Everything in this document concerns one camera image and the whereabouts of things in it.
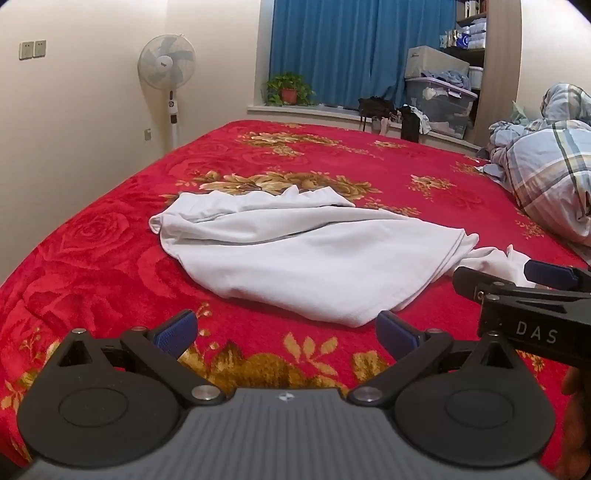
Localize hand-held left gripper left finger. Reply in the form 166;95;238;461
54;309;225;407

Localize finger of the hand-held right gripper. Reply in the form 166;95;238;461
525;259;591;293
452;266;537;306

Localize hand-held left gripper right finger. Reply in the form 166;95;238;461
346;310;520;407

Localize white garment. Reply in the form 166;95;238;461
148;185;539;328

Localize blue clothes pile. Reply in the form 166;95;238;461
418;69;472;92

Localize person's right hand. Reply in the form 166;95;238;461
556;366;591;480

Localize red floral blanket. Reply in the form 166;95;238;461
0;119;591;469

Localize plaid quilt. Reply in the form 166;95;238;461
477;82;591;248

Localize clear storage box purple lid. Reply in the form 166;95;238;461
405;76;479;140

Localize black bag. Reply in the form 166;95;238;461
358;96;399;133

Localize wooden shelf unit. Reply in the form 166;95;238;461
438;0;523;149

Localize grey box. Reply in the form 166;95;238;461
405;45;471;84

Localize white blue packets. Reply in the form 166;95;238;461
454;20;487;49

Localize potted green plant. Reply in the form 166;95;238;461
263;71;317;108

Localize white standing fan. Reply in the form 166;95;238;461
137;34;197;150

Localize blue curtain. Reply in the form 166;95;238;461
269;0;459;112

